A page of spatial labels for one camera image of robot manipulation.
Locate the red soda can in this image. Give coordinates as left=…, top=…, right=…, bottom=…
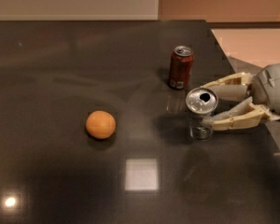
left=168, top=46, right=194, bottom=90

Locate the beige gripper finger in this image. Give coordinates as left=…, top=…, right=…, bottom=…
left=203, top=72, right=254, bottom=102
left=203, top=97, right=280, bottom=131

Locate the orange fruit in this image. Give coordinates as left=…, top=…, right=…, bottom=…
left=85, top=110, right=116, bottom=139

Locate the blue silver redbull can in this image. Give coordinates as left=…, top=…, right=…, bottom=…
left=185, top=87, right=218, bottom=140

